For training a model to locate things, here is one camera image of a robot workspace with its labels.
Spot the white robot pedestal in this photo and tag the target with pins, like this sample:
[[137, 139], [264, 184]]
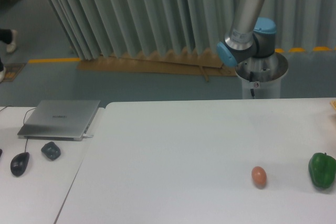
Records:
[[261, 77]]

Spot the white shoe of person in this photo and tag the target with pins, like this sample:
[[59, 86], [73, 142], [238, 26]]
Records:
[[12, 45]]

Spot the white usb plug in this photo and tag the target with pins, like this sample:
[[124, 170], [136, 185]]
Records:
[[87, 136]]

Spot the flat brown cardboard sheet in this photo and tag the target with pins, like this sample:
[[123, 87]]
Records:
[[114, 64]]

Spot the green bell pepper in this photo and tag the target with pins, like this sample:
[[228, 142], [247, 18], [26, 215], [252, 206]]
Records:
[[321, 169]]

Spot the small black device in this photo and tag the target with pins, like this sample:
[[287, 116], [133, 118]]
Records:
[[51, 151]]

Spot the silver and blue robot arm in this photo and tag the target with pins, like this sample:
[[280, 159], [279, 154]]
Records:
[[246, 19]]

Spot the grey-green pleated curtain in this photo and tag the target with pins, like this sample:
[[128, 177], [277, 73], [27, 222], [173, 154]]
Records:
[[117, 27]]

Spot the black computer mouse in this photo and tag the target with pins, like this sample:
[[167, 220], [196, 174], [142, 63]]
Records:
[[19, 164]]

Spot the brown egg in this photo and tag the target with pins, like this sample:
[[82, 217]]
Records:
[[259, 177]]

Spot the silver closed laptop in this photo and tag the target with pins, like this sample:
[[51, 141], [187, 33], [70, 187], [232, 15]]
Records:
[[60, 120]]

